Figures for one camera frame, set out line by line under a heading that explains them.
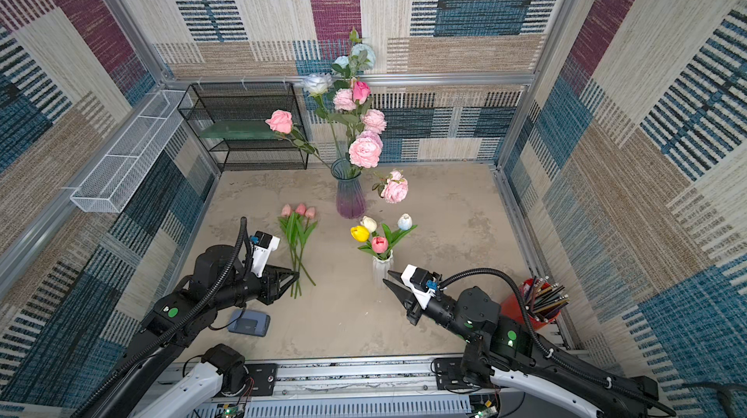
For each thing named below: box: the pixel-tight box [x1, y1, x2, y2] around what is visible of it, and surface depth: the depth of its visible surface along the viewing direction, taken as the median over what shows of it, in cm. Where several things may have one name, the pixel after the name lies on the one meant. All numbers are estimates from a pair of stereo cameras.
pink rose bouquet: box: [265, 27, 410, 205], surface depth 81 cm
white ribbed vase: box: [372, 248, 394, 289], surface depth 79 cm
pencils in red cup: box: [525, 275, 570, 322], surface depth 74 cm
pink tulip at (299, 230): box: [289, 203, 308, 299], surface depth 102 cm
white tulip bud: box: [397, 212, 413, 231], surface depth 69 cm
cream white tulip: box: [359, 215, 378, 234], surface depth 70 cm
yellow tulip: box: [350, 225, 371, 243], surface depth 67 cm
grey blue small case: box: [227, 309, 271, 338], surface depth 81 cm
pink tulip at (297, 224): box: [278, 203, 319, 299], surface depth 102 cm
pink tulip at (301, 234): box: [294, 203, 317, 300], surface depth 101 cm
